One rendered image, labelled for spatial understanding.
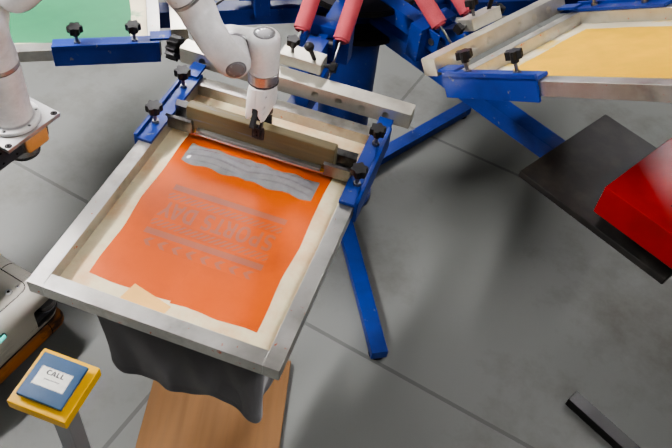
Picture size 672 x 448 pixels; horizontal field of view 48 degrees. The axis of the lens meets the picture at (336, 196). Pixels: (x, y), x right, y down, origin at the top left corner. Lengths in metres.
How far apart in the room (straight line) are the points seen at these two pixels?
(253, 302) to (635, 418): 1.65
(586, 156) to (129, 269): 1.27
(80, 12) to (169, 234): 0.96
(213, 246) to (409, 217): 1.53
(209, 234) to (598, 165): 1.08
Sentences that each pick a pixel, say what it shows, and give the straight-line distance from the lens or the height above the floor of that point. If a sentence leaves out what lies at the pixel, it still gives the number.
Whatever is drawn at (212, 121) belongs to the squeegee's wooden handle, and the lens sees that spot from 1.99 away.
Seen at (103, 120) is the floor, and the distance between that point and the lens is 3.59.
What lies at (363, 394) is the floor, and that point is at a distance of 2.70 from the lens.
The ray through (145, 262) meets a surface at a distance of 1.79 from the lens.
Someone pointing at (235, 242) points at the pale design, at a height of 0.96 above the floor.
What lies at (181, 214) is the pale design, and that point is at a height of 0.96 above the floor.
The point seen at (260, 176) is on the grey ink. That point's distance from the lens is 1.95.
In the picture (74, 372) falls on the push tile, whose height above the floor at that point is 0.97.
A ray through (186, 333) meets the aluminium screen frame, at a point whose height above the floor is 0.99.
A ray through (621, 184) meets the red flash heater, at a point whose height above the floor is 1.10.
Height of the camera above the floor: 2.36
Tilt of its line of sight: 47 degrees down
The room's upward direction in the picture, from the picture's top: 8 degrees clockwise
